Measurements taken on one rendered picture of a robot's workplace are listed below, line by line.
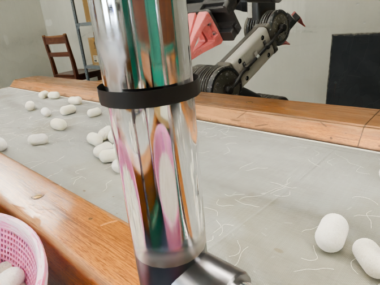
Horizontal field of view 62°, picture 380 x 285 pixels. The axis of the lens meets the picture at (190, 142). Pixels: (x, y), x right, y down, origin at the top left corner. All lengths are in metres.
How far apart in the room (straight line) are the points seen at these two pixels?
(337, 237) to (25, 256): 0.24
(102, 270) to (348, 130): 0.37
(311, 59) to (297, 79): 0.18
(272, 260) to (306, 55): 2.32
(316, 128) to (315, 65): 2.04
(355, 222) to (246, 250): 0.10
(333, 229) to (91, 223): 0.19
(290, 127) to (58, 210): 0.35
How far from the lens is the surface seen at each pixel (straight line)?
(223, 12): 0.59
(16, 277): 0.30
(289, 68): 2.60
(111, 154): 0.45
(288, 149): 0.45
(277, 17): 1.06
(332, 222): 0.27
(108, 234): 0.26
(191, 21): 0.58
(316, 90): 2.54
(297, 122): 0.51
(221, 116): 0.57
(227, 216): 0.31
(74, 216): 0.30
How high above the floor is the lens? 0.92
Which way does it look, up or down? 21 degrees down
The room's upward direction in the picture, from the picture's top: 5 degrees counter-clockwise
